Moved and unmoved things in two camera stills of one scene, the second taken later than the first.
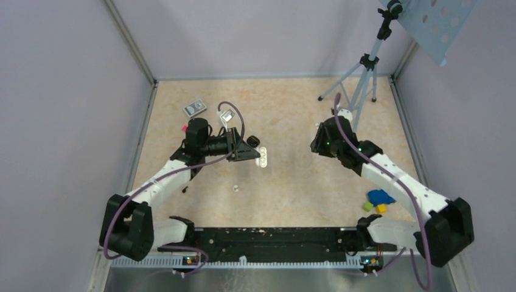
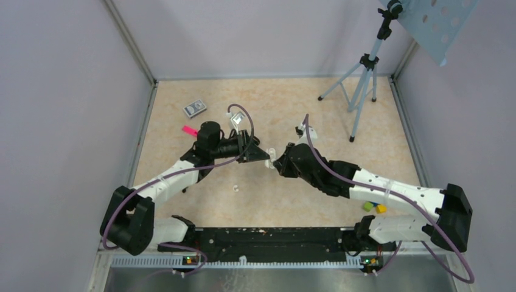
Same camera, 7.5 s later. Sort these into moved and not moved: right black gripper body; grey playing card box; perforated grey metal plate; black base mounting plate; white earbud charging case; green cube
Moved: right black gripper body; white earbud charging case
Not moved: black base mounting plate; perforated grey metal plate; green cube; grey playing card box
